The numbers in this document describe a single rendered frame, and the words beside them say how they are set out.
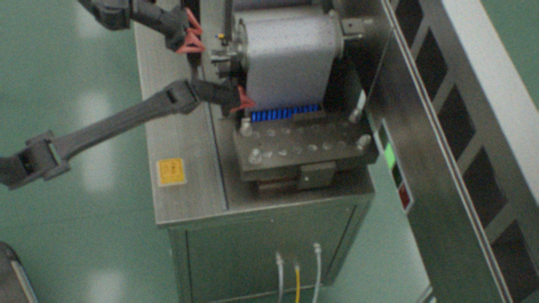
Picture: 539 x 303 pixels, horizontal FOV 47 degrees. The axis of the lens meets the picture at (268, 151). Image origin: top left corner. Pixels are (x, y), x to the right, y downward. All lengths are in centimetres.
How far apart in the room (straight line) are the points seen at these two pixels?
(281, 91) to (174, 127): 38
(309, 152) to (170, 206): 43
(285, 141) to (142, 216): 119
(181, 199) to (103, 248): 101
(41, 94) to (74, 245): 85
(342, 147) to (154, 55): 74
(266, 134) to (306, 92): 17
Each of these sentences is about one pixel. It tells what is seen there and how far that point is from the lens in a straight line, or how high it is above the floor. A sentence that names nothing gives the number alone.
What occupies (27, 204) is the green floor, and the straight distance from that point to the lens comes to 293.
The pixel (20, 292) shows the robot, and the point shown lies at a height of 24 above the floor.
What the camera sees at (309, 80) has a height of 115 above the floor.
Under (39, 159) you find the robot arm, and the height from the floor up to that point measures 119.
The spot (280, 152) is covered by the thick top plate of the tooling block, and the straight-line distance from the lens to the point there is 175.
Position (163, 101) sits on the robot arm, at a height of 121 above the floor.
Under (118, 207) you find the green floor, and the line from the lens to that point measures 284.
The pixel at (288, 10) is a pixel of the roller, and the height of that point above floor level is 123.
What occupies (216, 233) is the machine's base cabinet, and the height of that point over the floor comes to 77.
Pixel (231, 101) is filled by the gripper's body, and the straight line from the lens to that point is 171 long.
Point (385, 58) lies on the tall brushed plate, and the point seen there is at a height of 134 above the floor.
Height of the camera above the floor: 250
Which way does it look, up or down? 57 degrees down
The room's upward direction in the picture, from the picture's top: 8 degrees clockwise
